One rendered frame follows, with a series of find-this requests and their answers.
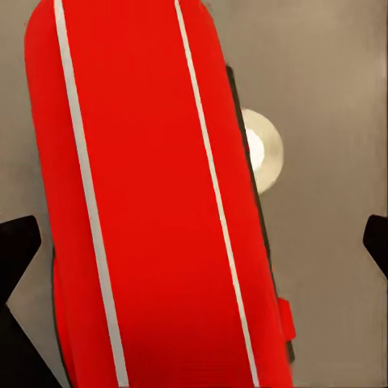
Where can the radio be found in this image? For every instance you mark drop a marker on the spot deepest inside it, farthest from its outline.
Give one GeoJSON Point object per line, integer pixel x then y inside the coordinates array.
{"type": "Point", "coordinates": [161, 272]}

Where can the coffee table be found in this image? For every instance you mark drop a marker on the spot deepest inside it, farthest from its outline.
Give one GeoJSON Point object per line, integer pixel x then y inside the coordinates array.
{"type": "Point", "coordinates": [312, 82]}

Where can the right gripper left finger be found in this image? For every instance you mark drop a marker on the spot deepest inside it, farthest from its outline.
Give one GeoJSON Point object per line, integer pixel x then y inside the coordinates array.
{"type": "Point", "coordinates": [19, 241]}

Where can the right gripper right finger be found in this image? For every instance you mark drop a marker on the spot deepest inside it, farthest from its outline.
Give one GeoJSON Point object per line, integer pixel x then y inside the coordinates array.
{"type": "Point", "coordinates": [376, 241]}

